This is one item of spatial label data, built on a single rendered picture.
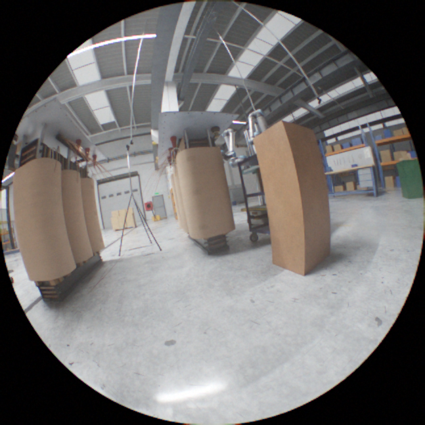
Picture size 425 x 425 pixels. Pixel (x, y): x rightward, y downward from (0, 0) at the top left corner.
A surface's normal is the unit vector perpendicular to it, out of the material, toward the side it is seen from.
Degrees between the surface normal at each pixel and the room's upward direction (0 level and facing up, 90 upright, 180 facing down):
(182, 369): 0
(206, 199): 90
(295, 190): 90
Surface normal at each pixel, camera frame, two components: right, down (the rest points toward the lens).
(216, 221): 0.34, 0.00
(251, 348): -0.18, -0.98
